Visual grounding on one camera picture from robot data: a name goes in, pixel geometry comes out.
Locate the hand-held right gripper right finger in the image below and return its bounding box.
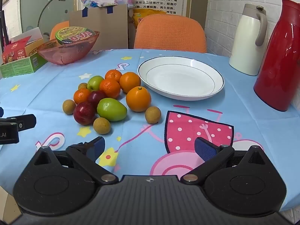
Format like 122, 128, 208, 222
180, 136, 268, 185

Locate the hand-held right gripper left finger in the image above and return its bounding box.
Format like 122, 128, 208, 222
33, 136, 119, 185

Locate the large red plum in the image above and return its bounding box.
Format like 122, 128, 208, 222
73, 101, 96, 125

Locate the large green jujube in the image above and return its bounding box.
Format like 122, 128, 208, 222
97, 98, 128, 122

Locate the small red plum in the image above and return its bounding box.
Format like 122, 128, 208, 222
87, 90, 107, 107

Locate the tangerine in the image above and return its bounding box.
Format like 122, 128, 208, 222
99, 78, 121, 99
104, 69, 123, 83
73, 88, 91, 105

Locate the smooth orange with stem dot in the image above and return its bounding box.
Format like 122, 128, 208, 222
126, 86, 152, 112

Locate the white plate with blue rim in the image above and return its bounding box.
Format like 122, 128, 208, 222
137, 57, 225, 101

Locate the blue cartoon tablecloth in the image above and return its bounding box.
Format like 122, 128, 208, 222
0, 49, 300, 212

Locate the green cardboard box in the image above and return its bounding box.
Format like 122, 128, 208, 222
0, 53, 48, 78

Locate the red snack box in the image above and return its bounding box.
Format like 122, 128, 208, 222
2, 36, 32, 64

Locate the small green apple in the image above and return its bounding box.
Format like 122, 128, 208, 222
87, 75, 104, 92

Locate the yellow cardboard box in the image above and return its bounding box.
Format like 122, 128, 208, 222
25, 38, 47, 55

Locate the pink transparent bowl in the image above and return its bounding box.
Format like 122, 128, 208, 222
37, 31, 100, 65

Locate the black pole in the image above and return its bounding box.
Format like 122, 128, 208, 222
0, 10, 8, 46

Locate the white paper sheet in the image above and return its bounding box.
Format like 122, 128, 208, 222
22, 27, 44, 43

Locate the orange chair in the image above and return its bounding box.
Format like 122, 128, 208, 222
50, 21, 70, 40
133, 14, 207, 53

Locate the instant noodle bowl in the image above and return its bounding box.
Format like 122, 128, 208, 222
55, 26, 96, 45

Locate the white thermos jug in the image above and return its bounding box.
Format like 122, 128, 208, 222
229, 4, 268, 76

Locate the red thermos jug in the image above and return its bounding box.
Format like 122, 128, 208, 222
253, 0, 300, 112

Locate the brown cardboard box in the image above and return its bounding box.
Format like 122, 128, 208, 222
69, 4, 129, 51

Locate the yellow plastic bag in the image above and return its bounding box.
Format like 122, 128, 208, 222
132, 8, 173, 27

